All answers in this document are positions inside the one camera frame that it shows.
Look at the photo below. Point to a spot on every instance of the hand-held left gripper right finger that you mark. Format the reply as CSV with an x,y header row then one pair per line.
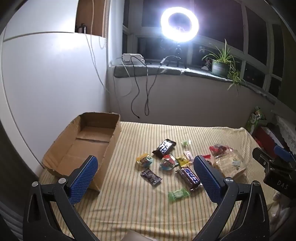
x,y
208,178

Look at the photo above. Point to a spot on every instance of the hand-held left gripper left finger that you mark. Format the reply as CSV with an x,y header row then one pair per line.
x,y
83,178

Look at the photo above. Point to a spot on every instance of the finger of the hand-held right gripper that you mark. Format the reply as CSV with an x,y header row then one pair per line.
x,y
262,156
285,154

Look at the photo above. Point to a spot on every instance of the brown chocolate bar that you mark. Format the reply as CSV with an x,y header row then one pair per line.
x,y
188,177

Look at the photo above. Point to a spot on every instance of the clear bread package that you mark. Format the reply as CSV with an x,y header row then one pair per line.
x,y
230,165

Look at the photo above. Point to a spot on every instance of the red and clear snack packet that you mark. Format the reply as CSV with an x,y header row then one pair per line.
x,y
218,149

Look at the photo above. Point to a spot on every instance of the green candy packet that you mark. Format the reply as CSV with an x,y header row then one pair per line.
x,y
178,194

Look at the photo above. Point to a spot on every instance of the cardboard box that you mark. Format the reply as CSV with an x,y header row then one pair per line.
x,y
92,141

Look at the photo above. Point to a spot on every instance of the red bag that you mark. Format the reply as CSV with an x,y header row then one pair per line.
x,y
266,139

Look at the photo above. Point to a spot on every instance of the yellow candy packet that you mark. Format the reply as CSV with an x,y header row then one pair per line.
x,y
183,161

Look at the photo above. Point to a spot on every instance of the pink and white candy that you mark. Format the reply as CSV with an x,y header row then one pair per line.
x,y
188,155

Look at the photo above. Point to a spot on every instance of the green chips bag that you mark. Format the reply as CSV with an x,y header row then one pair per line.
x,y
254,119

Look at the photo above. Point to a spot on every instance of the small pale green candy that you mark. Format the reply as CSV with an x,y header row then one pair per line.
x,y
186,142

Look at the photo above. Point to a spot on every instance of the red and teal snack packet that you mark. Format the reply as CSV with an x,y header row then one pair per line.
x,y
168,162

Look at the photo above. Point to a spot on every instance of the black and white candy bar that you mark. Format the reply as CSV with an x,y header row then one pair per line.
x,y
164,148

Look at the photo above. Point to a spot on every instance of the dark purple snack packet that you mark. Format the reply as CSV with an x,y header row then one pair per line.
x,y
150,177

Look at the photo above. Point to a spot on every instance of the yellow and blue snack packet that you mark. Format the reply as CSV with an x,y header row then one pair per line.
x,y
144,160

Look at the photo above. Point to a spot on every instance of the potted spider plant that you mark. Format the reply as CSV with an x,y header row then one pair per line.
x,y
220,67

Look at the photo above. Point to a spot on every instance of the small figurine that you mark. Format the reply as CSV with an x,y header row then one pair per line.
x,y
208,62

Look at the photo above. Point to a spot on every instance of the black tripod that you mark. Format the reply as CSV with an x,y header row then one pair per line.
x,y
177,55

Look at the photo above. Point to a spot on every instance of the white power adapter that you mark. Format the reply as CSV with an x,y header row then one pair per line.
x,y
132,58

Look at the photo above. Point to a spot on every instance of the dark bottle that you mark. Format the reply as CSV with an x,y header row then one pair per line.
x,y
82,28

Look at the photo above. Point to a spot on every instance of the window frame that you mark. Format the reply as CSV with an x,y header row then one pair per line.
x,y
244,52

